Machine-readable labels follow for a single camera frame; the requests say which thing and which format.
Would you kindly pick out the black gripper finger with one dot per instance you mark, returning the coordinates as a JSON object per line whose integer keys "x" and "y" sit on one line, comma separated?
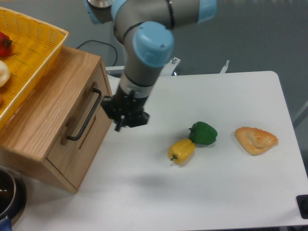
{"x": 113, "y": 112}
{"x": 135, "y": 119}

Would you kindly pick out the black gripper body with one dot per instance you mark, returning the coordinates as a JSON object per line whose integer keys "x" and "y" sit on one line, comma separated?
{"x": 128, "y": 102}

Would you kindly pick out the wooden top drawer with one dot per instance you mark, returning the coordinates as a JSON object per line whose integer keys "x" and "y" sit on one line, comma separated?
{"x": 76, "y": 147}

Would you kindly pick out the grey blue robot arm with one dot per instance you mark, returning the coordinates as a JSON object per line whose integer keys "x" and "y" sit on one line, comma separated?
{"x": 144, "y": 28}

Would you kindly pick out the wooden drawer cabinet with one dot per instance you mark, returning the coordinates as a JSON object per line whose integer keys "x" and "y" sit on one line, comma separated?
{"x": 29, "y": 135}

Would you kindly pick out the yellow bell pepper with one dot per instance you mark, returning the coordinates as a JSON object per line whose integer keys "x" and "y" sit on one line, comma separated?
{"x": 181, "y": 151}

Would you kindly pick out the green bell pepper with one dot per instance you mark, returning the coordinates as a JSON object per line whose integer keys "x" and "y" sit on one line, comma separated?
{"x": 202, "y": 133}

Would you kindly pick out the yellow plastic basket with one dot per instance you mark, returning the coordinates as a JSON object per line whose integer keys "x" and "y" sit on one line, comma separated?
{"x": 36, "y": 45}

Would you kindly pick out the white onion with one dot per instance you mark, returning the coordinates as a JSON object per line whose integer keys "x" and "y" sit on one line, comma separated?
{"x": 4, "y": 73}

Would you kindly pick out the toasted bread piece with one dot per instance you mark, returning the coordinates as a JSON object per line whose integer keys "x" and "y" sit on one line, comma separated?
{"x": 255, "y": 141}

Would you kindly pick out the red bell pepper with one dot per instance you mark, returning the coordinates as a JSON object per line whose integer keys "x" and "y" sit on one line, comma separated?
{"x": 5, "y": 45}

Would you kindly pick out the dark metal pot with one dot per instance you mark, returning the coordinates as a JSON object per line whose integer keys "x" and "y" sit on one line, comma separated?
{"x": 13, "y": 199}

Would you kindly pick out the black corner device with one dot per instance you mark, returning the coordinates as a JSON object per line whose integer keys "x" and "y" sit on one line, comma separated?
{"x": 302, "y": 202}

